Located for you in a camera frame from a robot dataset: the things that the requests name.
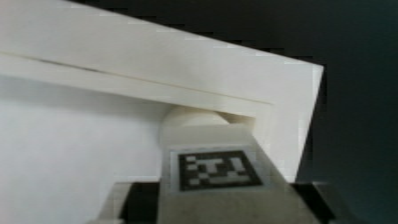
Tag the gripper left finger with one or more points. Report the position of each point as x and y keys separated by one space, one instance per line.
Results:
x=109 y=216

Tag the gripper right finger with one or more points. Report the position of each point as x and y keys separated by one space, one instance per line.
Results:
x=333 y=212

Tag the white square tabletop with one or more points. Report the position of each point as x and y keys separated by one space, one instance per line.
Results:
x=81 y=119

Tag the white U-shaped obstacle fence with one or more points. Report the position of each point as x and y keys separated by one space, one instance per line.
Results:
x=81 y=47

